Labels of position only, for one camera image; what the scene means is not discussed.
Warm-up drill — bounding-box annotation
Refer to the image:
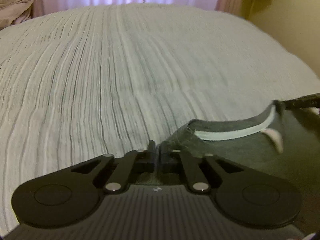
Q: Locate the grey t-shirt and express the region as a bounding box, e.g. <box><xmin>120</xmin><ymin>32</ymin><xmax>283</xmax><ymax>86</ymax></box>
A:
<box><xmin>164</xmin><ymin>101</ymin><xmax>319</xmax><ymax>239</ymax></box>

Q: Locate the striped white bedspread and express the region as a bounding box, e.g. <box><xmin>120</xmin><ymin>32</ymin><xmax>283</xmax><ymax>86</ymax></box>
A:
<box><xmin>1</xmin><ymin>4</ymin><xmax>319</xmax><ymax>235</ymax></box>

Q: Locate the crumpled pink blanket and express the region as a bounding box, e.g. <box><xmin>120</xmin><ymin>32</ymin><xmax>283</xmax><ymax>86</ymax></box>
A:
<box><xmin>1</xmin><ymin>0</ymin><xmax>35</xmax><ymax>30</ymax></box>

